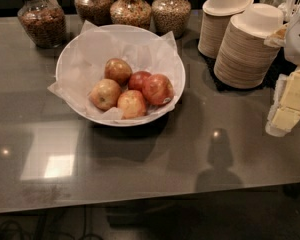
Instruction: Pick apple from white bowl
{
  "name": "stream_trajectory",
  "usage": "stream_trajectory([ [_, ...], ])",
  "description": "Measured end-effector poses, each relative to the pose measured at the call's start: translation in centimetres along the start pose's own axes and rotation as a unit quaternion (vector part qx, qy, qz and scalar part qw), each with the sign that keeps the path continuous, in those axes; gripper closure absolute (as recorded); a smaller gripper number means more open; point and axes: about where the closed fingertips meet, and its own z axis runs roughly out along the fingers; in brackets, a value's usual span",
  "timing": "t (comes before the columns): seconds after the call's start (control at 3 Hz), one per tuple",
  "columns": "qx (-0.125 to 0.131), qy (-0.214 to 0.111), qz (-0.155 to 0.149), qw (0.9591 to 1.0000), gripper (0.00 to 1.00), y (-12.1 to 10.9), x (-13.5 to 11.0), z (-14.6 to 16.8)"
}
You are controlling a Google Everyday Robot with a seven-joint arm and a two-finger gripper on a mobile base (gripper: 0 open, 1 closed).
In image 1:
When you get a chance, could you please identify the back left apple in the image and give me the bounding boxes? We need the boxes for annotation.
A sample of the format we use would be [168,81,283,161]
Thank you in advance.
[104,58,132,86]

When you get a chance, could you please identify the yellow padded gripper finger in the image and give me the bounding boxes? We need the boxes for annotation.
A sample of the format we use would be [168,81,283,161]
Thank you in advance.
[265,66,300,137]

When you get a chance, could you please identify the left cereal glass jar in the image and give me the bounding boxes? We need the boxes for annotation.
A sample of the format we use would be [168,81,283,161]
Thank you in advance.
[17,0,66,48]

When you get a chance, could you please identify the front middle apple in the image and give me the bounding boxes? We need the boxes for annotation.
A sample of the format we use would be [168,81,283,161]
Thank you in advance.
[117,90,147,119]

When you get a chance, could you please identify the white bowl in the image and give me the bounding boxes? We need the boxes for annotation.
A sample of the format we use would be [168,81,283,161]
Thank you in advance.
[55,24,187,128]

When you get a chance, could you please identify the stack paper bowls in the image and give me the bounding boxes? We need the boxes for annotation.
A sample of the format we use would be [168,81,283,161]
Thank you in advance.
[198,0,254,59]
[213,3,283,89]

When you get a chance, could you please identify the front stack paper bowls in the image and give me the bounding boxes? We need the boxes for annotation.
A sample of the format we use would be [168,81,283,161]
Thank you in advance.
[213,3,283,89]

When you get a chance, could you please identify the back stack paper bowls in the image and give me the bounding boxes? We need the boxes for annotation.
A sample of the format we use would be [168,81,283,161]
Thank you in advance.
[198,0,254,59]

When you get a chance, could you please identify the red apple with sticker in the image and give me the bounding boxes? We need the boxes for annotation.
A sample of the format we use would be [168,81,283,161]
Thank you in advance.
[142,74,174,106]

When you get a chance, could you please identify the red middle apple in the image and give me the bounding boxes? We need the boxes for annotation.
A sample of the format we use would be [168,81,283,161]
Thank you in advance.
[128,71,151,91]

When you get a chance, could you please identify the front left apple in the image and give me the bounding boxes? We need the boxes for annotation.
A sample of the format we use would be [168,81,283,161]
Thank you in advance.
[89,79,121,111]

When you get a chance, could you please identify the cereal glass jar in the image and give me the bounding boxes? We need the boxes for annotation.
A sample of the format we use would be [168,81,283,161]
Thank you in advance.
[152,0,191,39]
[17,0,66,48]
[74,0,114,26]
[110,0,152,30]

